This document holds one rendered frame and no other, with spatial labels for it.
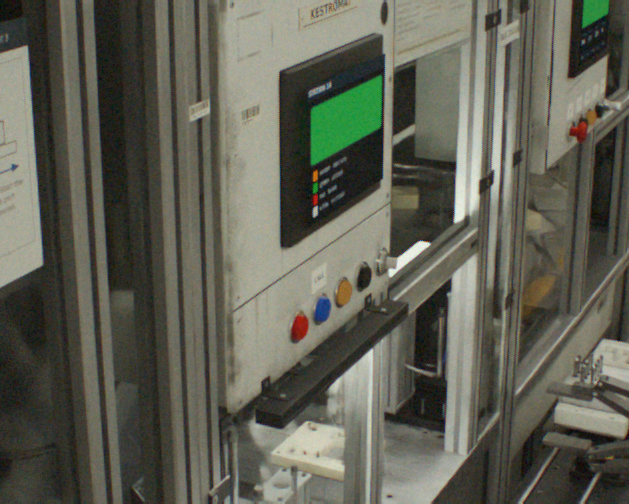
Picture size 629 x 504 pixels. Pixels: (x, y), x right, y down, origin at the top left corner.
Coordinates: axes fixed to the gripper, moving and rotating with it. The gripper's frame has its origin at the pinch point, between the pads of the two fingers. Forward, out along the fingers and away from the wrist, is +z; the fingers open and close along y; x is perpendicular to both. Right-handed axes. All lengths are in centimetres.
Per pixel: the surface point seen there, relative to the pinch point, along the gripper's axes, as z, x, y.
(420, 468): 27.1, -10.8, -21.5
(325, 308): 19, 42, 30
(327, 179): 18, 44, 47
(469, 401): 21.6, -18.6, -10.9
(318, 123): 18, 47, 54
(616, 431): 2, -49, -27
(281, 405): 17, 57, 24
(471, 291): 22.3, -18.6, 9.5
